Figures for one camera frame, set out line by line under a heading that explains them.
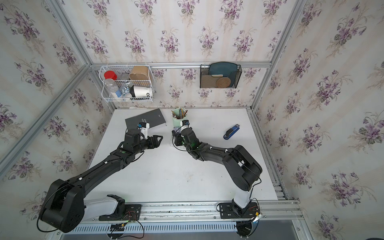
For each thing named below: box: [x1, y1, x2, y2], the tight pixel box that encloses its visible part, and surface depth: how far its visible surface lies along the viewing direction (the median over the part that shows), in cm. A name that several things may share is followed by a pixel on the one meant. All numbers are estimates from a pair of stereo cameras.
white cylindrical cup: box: [133, 85, 152, 98], surface depth 95 cm
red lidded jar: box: [104, 70, 118, 80], surface depth 94 cm
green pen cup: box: [171, 106, 188, 127], surface depth 98 cm
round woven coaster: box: [216, 77, 231, 88], surface depth 100 cm
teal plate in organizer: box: [208, 62, 238, 87], surface depth 94 cm
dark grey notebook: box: [125, 108, 167, 130], surface depth 113 cm
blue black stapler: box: [223, 123, 240, 140], surface depth 104 cm
